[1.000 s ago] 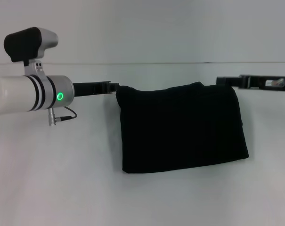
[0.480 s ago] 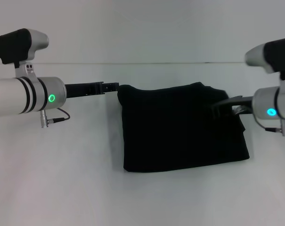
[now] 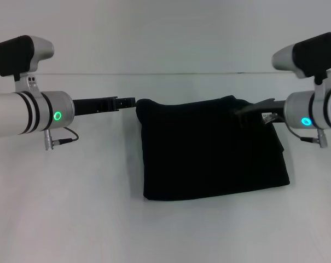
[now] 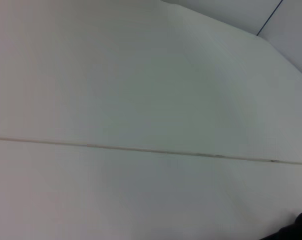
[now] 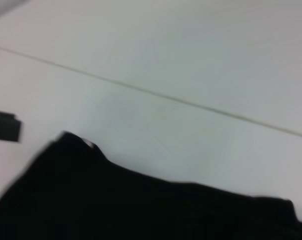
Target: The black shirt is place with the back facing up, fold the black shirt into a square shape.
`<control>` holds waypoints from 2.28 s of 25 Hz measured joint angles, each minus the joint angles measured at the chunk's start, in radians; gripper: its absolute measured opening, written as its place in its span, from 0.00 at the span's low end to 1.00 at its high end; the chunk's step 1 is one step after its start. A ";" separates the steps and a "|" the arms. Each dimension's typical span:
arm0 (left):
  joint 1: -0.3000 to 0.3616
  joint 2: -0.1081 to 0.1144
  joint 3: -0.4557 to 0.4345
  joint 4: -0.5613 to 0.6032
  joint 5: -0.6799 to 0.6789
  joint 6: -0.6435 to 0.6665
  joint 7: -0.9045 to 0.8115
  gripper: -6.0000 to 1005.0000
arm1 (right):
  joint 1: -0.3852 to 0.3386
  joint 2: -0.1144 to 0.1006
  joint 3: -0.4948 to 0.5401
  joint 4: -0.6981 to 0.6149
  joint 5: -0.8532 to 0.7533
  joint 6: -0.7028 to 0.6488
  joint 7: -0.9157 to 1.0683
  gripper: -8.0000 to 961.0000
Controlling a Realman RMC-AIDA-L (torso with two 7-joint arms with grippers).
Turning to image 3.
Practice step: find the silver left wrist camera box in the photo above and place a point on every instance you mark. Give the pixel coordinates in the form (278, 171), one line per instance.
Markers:
(39, 49)

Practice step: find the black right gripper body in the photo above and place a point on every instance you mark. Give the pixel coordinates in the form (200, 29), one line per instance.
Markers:
(274, 108)

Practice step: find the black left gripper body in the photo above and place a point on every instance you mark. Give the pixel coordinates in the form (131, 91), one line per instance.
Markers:
(94, 105)

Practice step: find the black shirt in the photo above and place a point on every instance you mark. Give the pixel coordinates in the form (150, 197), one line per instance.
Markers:
(209, 150)

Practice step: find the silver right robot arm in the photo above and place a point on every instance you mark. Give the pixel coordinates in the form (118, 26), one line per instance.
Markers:
(318, 109)

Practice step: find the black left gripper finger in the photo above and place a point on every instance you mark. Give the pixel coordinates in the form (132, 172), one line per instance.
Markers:
(127, 103)

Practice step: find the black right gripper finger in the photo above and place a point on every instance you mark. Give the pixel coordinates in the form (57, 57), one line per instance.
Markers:
(244, 115)

